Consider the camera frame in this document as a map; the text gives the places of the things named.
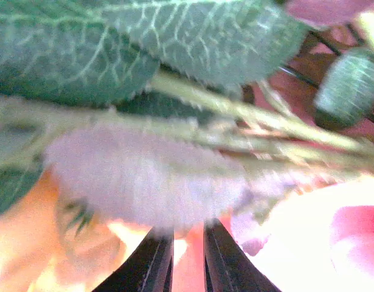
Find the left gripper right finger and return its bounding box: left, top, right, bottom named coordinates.
left=203, top=219, right=280, bottom=292

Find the pink wrapping paper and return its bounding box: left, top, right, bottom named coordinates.
left=171, top=176, right=374, bottom=292

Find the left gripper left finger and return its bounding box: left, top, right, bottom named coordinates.
left=94, top=229, right=174, bottom=292

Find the artificial flower bunch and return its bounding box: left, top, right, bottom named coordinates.
left=0, top=1, right=374, bottom=291

